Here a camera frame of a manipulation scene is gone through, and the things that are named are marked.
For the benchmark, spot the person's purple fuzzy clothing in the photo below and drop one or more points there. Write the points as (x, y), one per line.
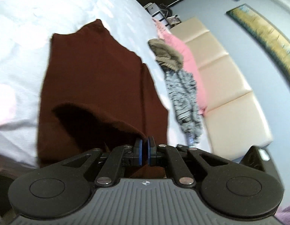
(286, 216)

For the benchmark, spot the beige padded headboard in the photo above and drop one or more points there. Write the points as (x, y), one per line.
(229, 98)

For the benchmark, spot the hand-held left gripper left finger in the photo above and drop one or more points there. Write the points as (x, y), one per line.
(138, 152)

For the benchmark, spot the floral pink pillow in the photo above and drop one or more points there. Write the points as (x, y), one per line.
(161, 28)

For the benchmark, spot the bed with pale dotted sheet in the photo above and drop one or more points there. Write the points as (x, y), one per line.
(30, 16)

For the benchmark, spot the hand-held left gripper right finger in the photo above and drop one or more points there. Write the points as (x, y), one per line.
(151, 151)

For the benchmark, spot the small picture frame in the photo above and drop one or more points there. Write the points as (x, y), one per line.
(173, 20)

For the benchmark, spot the olive striped garment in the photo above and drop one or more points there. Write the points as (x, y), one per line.
(167, 54)

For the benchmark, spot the framed wall painting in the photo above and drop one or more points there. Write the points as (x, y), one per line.
(264, 35)

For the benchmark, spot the maroon shirt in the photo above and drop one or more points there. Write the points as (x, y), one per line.
(88, 75)

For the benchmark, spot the grey patterned garment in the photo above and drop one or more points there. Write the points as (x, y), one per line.
(184, 98)

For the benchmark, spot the white bedside table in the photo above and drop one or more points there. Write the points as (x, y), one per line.
(153, 8)

